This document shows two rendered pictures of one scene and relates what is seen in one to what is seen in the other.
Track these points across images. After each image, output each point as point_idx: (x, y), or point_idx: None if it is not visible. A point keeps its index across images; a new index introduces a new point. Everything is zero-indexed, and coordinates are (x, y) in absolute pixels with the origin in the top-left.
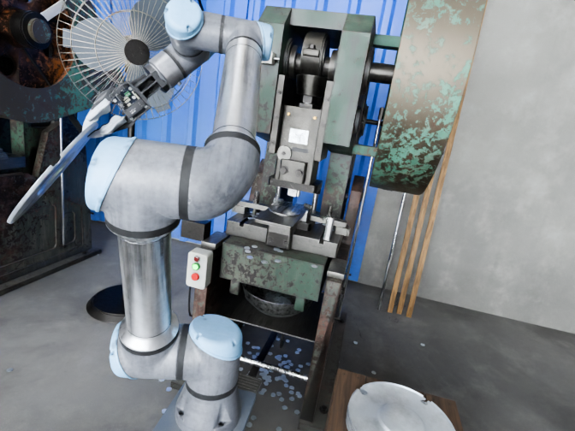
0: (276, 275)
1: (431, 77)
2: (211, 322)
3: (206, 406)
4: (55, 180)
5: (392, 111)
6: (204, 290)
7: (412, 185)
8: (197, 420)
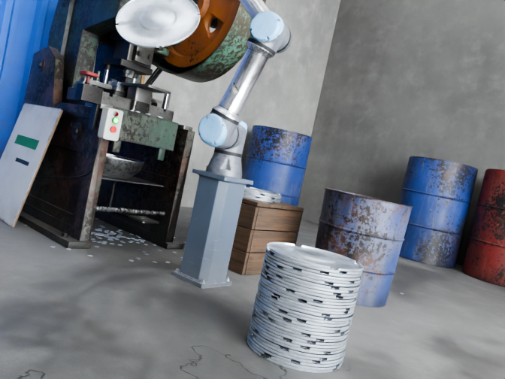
0: (149, 132)
1: None
2: None
3: (239, 160)
4: (122, 24)
5: (234, 25)
6: (107, 146)
7: (219, 71)
8: (237, 168)
